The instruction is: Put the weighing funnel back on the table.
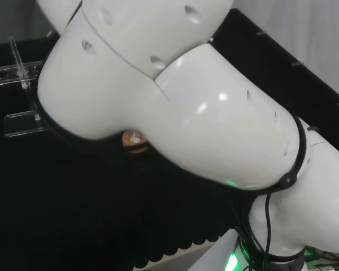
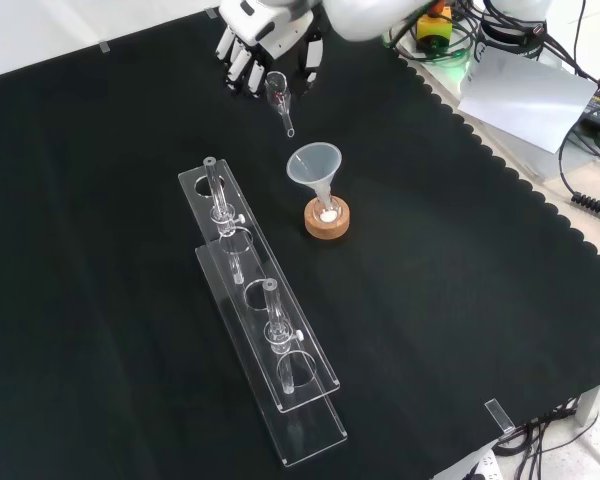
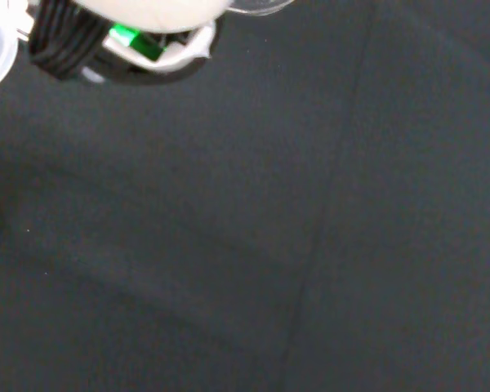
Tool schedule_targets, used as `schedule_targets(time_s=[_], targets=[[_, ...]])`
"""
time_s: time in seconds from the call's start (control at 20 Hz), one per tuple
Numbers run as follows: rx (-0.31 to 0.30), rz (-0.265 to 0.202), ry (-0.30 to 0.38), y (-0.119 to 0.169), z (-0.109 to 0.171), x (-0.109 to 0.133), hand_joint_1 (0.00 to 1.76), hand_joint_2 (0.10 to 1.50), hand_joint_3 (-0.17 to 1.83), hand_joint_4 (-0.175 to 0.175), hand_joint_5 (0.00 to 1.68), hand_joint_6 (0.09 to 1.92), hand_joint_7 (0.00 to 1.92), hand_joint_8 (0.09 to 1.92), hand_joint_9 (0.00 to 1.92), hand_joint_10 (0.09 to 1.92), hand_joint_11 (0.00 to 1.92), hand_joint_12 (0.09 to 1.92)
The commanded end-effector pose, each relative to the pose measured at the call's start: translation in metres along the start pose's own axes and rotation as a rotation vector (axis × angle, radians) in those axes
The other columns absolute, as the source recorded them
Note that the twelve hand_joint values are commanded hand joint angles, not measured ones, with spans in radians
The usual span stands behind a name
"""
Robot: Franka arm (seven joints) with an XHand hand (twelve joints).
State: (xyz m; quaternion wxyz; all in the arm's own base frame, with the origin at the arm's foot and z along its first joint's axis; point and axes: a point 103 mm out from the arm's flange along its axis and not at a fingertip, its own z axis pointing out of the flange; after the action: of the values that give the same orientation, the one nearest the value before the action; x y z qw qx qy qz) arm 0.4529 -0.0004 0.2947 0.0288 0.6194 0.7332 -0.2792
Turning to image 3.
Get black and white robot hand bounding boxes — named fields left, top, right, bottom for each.
left=0, top=0, right=234, bottom=97

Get black bench cloth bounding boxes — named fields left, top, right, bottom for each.
left=0, top=0, right=490, bottom=392

